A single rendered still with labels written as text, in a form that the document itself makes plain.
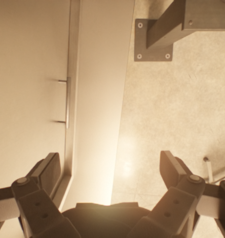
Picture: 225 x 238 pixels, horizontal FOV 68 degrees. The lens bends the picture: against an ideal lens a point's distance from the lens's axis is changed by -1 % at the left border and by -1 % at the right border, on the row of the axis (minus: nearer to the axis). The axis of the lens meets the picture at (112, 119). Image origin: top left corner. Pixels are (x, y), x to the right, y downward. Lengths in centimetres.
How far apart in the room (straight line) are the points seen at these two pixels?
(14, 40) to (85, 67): 34
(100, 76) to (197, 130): 122
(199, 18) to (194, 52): 101
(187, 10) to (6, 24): 42
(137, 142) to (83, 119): 97
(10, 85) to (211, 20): 49
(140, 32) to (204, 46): 51
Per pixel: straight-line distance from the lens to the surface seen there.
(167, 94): 148
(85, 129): 65
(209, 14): 56
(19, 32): 32
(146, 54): 142
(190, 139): 166
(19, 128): 33
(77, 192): 79
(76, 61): 59
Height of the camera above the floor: 140
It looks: 75 degrees down
